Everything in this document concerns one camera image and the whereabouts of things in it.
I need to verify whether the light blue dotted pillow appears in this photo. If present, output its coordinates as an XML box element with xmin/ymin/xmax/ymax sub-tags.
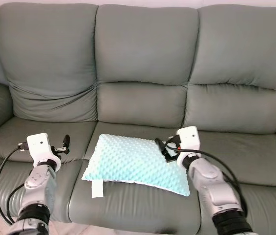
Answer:
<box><xmin>81</xmin><ymin>133</ymin><xmax>191</xmax><ymax>198</ymax></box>

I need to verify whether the grey-green leather sofa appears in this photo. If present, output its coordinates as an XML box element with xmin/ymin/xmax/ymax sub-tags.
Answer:
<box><xmin>0</xmin><ymin>2</ymin><xmax>276</xmax><ymax>235</ymax></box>

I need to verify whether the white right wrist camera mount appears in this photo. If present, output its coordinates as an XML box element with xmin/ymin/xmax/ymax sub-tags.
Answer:
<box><xmin>176</xmin><ymin>126</ymin><xmax>200</xmax><ymax>158</ymax></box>

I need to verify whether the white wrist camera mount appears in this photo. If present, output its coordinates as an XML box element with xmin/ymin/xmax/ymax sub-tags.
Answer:
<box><xmin>176</xmin><ymin>126</ymin><xmax>200</xmax><ymax>158</ymax></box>
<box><xmin>26</xmin><ymin>133</ymin><xmax>63</xmax><ymax>170</ymax></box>

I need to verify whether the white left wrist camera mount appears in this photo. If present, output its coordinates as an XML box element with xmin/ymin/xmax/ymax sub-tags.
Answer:
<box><xmin>26</xmin><ymin>133</ymin><xmax>63</xmax><ymax>170</ymax></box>

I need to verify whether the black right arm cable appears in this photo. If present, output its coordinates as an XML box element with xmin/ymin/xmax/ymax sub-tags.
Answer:
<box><xmin>162</xmin><ymin>140</ymin><xmax>249</xmax><ymax>216</ymax></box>

